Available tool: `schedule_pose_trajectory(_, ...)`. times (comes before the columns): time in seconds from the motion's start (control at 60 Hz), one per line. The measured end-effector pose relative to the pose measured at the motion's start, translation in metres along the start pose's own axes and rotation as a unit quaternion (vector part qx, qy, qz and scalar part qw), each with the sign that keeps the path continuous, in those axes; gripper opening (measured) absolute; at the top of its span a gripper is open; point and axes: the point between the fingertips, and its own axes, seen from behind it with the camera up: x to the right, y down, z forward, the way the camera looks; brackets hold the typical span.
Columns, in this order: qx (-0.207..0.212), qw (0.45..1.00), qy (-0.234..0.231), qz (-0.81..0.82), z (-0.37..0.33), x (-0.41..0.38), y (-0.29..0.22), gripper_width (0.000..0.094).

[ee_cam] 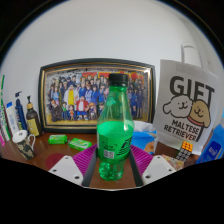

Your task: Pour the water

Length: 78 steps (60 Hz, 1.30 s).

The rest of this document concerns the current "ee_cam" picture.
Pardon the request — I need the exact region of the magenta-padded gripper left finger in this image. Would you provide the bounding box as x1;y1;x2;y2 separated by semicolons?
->
48;143;101;188

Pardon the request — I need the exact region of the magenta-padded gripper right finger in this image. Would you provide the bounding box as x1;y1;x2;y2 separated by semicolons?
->
128;143;177;188

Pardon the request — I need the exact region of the green plastic drink bottle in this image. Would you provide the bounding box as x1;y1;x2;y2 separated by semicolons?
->
96;73;135;182

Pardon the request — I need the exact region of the small patterned box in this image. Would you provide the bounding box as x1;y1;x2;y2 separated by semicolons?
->
161;153;185;171

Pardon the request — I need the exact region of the small green packet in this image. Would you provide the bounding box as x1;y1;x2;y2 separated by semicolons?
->
47;134;68;145
68;137;93;152

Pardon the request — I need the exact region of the colourful puzzle cube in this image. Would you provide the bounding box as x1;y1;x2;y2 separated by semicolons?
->
175;140;194;163

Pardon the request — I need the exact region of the blue tissue pack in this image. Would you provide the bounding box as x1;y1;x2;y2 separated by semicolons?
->
130;121;160;155

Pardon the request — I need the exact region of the camouflage print white mug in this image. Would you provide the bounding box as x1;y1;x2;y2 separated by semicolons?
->
12;129;37;161

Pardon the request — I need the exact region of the blue detergent bottle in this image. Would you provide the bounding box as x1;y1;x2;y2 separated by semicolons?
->
195;114;224;164

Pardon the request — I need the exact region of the brown yellow-label pump bottle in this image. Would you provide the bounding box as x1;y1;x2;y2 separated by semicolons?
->
25;95;43;138

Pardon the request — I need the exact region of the white dog print tote bag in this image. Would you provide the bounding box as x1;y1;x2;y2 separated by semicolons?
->
152;41;221;156

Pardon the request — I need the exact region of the dark blue pump bottle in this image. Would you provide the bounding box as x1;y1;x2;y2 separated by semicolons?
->
14;90;28;132

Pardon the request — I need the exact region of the black framed group picture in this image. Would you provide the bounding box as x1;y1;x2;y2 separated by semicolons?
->
37;58;157;134

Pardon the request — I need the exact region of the white blue-capped lotion bottle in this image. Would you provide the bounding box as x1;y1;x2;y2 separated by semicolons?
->
5;101;21;136

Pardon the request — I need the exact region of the long green and white box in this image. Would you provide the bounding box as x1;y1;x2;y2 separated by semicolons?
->
0;74;11;141

